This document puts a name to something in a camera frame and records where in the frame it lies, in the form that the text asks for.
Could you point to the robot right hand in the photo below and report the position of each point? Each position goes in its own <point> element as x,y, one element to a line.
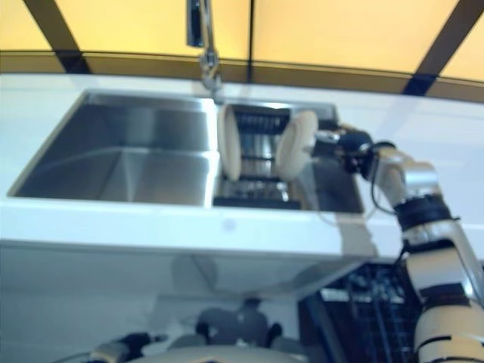
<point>351,143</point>

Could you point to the cream ceramic plate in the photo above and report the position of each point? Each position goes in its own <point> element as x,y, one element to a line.
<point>295,147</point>
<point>230,143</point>

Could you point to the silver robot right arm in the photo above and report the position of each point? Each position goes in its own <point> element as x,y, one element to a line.
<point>438,264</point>

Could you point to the black dish rack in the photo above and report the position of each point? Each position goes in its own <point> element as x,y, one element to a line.
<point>261,151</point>

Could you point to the narrow white cabinet door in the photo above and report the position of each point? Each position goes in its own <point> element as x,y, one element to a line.
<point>280,272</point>

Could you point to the chrome kitchen faucet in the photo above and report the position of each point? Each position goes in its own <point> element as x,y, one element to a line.
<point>208,45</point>

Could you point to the stainless steel sink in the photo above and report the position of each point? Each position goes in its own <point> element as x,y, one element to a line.
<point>113,151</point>

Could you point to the dark window frame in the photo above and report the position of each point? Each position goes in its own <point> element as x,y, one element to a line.
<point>56,26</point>

